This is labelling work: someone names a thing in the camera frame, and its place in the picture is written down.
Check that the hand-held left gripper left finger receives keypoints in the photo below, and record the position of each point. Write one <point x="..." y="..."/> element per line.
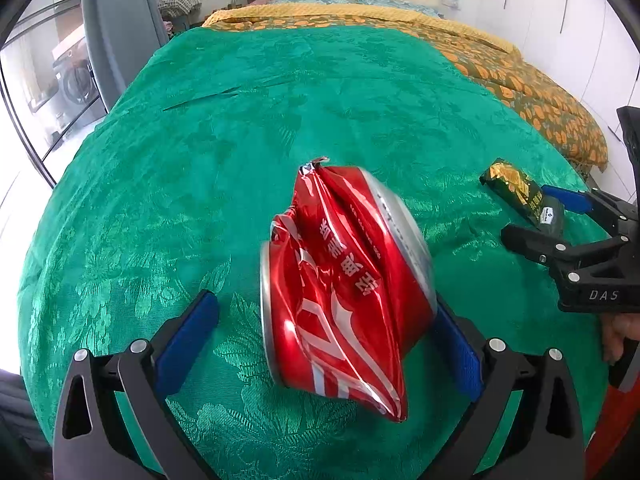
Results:
<point x="187" y="340"/>

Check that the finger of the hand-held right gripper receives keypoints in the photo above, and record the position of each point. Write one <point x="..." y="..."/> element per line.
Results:
<point x="540" y="247"/>
<point x="570" y="200"/>

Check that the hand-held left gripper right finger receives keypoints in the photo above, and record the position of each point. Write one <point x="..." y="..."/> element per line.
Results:
<point x="460" y="355"/>

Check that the dark green snack packet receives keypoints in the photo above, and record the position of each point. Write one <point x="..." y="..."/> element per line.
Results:
<point x="515" y="187"/>

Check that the crushed red can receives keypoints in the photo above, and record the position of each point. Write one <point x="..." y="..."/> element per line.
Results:
<point x="345" y="300"/>

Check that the person's right hand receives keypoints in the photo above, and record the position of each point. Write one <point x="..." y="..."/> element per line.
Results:
<point x="622" y="335"/>

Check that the bed with orange patterned quilt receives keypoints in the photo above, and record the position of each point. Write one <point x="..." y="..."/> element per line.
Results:
<point x="540" y="95"/>

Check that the green patterned tablecloth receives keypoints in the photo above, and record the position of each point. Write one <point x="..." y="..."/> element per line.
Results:
<point x="150" y="210"/>

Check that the orange container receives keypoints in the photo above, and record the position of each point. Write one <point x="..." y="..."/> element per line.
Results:
<point x="610" y="435"/>

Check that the dark cloth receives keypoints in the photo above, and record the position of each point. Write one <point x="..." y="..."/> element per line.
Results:
<point x="20" y="410"/>

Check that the white wardrobe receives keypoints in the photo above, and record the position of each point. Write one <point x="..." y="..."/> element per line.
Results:
<point x="550" y="10"/>

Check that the grey washing machine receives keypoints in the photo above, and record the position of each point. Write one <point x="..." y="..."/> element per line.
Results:
<point x="75" y="82"/>

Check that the yellow blanket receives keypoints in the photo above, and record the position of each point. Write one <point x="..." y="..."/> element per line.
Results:
<point x="325" y="11"/>

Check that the sliding glass door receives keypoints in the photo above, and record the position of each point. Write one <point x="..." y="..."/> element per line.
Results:
<point x="30" y="60"/>

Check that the blue grey curtain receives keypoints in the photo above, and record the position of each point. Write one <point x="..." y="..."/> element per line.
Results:
<point x="120" y="25"/>

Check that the small wall fixture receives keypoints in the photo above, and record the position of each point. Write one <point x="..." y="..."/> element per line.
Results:
<point x="450" y="2"/>

